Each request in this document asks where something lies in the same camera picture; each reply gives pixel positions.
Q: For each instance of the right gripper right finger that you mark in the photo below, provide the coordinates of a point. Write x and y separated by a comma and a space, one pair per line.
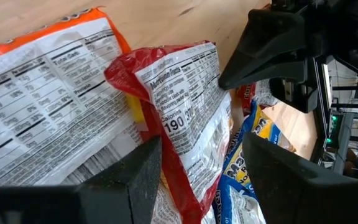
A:
291, 193

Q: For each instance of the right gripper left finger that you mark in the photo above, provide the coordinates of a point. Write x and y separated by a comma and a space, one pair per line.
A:
126, 193

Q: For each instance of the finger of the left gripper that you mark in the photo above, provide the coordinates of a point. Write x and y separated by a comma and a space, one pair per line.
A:
284, 73
269, 40

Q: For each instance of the red roast beef ramen pack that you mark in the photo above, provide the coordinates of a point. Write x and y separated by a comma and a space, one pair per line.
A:
244, 95
182, 124

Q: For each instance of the orange chicken ramen pack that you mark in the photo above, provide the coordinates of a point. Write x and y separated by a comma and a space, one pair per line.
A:
51, 102

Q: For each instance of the black aluminium table frame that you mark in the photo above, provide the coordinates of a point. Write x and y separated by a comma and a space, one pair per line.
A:
320, 124

